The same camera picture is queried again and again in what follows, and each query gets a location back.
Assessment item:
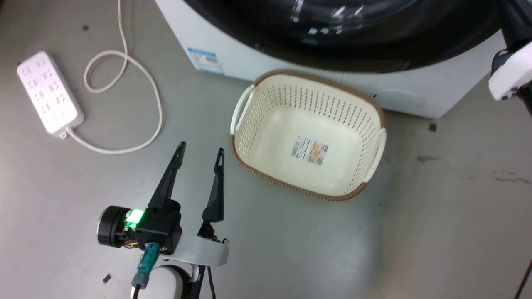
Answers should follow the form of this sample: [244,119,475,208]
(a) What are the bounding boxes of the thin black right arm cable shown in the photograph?
[514,260,532,299]

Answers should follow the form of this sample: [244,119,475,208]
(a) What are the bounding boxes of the white power strip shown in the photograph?
[16,51,86,140]

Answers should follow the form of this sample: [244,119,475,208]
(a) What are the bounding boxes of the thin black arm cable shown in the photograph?
[206,266,217,299]
[514,260,532,299]

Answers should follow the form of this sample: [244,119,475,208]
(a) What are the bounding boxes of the white washing machine body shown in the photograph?
[155,0,507,120]

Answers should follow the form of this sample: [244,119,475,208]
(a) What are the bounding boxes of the black round washing machine door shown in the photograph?
[183,0,504,74]

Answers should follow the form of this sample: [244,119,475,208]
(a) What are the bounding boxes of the black and grey left gripper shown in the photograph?
[97,141,230,267]

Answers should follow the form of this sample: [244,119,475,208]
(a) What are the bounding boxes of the blue energy label sticker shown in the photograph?
[187,47,225,76]

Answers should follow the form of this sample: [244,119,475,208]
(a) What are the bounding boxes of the barcode label sticker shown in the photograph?
[291,135,330,166]

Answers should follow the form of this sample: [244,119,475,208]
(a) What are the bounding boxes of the teal plug grey cable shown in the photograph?
[131,243,161,299]

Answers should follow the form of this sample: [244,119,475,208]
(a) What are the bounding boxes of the cream laundry basket brown rim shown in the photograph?
[229,69,387,203]

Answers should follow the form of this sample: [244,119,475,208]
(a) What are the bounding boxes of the white power strip cord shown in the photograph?
[66,0,164,155]

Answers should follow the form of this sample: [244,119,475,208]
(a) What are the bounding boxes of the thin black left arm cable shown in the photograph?
[206,266,217,299]

